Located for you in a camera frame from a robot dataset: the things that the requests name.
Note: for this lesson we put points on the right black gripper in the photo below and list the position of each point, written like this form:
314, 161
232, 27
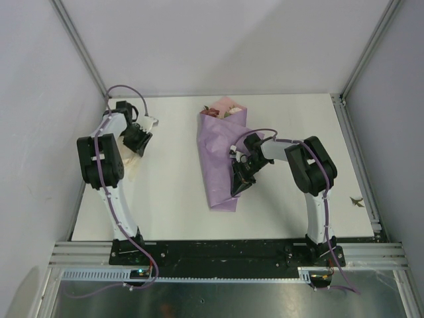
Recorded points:
237, 167

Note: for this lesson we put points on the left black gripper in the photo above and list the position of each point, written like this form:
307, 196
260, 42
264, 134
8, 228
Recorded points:
140, 146

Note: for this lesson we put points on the cream ribbon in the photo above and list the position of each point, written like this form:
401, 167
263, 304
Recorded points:
131, 160

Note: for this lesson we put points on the pink wrapping paper sheet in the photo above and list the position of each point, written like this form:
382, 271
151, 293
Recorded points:
214, 138

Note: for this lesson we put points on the light pink rose stem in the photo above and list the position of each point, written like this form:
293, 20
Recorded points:
232, 110

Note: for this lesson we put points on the dark pink rose stem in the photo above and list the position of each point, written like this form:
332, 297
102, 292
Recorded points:
210, 111

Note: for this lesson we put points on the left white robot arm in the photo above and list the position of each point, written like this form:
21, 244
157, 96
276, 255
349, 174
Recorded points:
102, 166

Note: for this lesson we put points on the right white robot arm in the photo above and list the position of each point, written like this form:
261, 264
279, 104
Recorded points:
314, 174

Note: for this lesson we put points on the small dry leaf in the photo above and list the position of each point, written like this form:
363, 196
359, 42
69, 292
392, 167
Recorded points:
358, 202

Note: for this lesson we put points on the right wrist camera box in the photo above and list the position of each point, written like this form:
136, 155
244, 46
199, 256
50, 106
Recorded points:
236, 155

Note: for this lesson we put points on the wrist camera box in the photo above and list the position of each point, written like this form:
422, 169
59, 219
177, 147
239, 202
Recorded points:
236, 155
147, 123

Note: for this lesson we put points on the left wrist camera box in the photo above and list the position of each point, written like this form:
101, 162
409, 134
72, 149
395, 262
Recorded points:
147, 123

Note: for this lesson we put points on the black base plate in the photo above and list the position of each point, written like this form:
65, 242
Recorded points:
227, 259

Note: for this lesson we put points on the aluminium frame rail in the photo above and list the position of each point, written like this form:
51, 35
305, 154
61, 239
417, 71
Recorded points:
80, 254

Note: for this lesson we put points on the white cable duct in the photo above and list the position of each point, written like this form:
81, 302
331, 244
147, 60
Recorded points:
128, 275

